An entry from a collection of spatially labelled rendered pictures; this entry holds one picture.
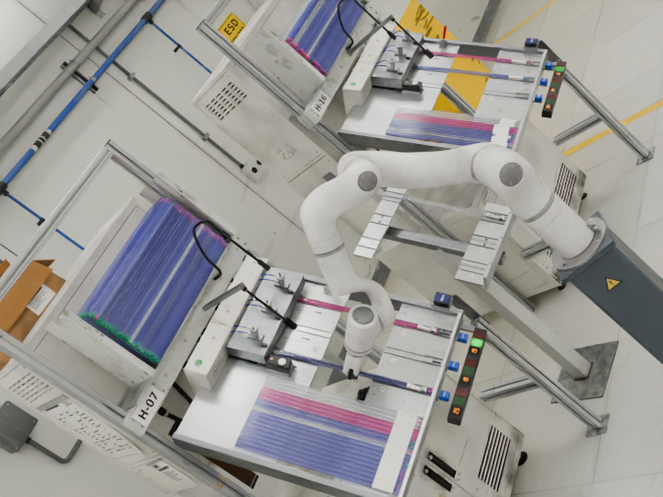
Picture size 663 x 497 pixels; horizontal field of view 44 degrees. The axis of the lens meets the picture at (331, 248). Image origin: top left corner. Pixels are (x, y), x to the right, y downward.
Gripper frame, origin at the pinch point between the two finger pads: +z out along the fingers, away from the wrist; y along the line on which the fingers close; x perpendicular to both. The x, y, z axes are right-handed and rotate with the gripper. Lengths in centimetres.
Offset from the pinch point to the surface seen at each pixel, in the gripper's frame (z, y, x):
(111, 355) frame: -9, 27, -67
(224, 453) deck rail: 4.3, 37.6, -26.9
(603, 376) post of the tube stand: 39, -55, 82
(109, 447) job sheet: 34, 38, -70
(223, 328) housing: 0.1, 1.1, -43.9
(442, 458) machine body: 40, -2, 35
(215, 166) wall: 125, -168, -134
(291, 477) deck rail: 3.1, 37.8, -5.7
